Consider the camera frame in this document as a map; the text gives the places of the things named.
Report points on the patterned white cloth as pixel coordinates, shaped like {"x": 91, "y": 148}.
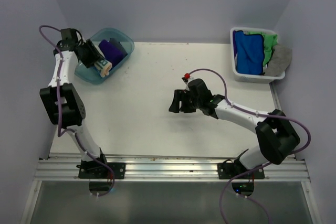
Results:
{"x": 103, "y": 67}

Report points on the rolled dark grey towel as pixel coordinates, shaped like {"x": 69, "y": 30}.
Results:
{"x": 118, "y": 45}

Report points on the rolled purple towel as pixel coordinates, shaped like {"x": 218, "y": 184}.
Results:
{"x": 110, "y": 52}

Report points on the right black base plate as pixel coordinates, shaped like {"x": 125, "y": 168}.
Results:
{"x": 229, "y": 169}

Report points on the teal translucent plastic bin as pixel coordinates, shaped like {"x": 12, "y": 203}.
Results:
{"x": 91, "y": 75}

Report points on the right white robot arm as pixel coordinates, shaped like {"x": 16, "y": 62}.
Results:
{"x": 275, "y": 135}

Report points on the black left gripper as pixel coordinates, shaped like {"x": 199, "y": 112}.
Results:
{"x": 94, "y": 55}

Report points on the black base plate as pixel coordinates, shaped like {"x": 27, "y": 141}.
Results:
{"x": 103, "y": 173}
{"x": 229, "y": 169}

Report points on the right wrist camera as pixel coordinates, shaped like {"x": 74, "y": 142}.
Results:
{"x": 187, "y": 78}

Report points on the grey cloth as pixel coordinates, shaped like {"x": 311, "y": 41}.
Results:
{"x": 280, "y": 60}

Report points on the green cloth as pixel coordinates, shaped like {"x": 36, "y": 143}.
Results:
{"x": 270, "y": 40}

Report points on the aluminium mounting rail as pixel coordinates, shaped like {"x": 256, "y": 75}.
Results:
{"x": 166, "y": 169}

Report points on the dark blue cloth in basket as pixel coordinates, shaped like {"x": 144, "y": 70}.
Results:
{"x": 249, "y": 53}

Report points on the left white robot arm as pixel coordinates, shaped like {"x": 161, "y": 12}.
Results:
{"x": 61, "y": 100}

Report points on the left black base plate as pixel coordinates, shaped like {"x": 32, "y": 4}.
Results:
{"x": 103, "y": 173}

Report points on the white laundry basket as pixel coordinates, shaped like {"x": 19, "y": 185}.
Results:
{"x": 251, "y": 77}

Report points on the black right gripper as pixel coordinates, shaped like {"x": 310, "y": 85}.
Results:
{"x": 180, "y": 95}

